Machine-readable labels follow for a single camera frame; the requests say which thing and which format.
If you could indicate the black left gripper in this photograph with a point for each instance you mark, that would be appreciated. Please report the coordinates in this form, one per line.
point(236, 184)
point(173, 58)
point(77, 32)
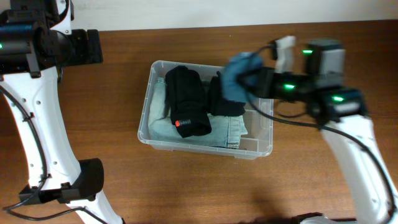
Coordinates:
point(94, 46)

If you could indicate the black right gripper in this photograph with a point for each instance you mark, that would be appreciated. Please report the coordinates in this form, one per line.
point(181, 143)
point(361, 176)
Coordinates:
point(256, 83)

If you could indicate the blue cloth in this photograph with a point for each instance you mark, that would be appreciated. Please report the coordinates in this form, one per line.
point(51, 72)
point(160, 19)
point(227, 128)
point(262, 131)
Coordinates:
point(238, 65)

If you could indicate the dark green cloth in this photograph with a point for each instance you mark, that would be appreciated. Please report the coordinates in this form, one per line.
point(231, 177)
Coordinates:
point(217, 105)

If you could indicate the light blue jeans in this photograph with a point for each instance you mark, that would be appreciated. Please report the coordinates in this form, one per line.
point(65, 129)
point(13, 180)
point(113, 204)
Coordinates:
point(226, 130)

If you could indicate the black garment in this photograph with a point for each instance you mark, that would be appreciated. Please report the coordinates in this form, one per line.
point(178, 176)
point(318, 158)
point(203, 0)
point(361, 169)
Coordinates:
point(187, 100)

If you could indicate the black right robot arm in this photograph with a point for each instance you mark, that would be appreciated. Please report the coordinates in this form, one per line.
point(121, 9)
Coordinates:
point(340, 113)

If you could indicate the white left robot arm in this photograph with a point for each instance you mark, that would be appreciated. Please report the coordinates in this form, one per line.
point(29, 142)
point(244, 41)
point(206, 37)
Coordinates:
point(37, 43)

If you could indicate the clear plastic storage bin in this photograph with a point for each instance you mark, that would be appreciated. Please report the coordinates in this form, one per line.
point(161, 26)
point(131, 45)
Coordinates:
point(258, 142)

